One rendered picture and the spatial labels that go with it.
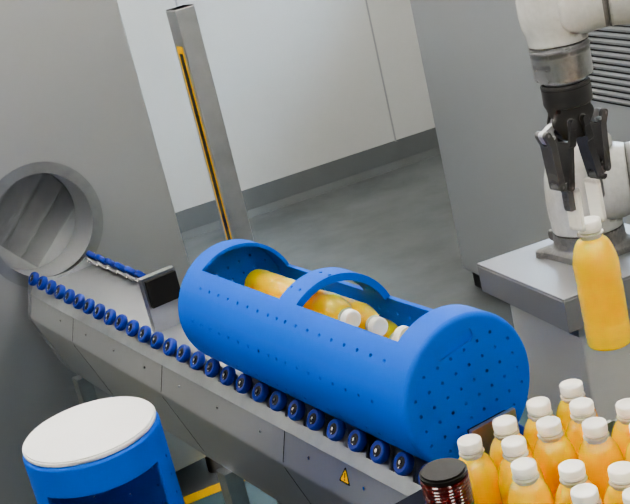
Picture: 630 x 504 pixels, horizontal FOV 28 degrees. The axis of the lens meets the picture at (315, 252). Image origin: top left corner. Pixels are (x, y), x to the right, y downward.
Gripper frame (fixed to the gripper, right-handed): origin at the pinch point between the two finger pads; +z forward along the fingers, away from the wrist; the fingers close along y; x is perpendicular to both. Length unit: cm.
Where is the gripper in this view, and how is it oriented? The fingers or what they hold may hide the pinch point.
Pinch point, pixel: (585, 205)
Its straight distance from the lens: 200.2
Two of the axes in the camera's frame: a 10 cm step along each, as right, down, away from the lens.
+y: -8.2, 3.5, -4.5
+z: 2.2, 9.2, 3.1
